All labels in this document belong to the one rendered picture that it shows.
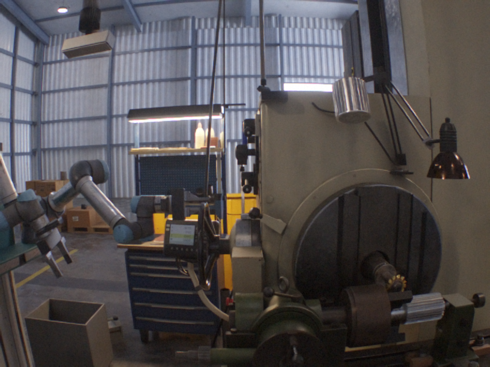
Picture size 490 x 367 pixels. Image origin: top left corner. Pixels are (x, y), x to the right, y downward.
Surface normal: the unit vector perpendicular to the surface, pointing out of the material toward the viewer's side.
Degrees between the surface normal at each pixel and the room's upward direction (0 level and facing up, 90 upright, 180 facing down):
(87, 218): 90
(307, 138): 90
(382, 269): 90
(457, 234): 90
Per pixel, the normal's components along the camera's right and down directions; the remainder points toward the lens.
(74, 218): 0.00, 0.08
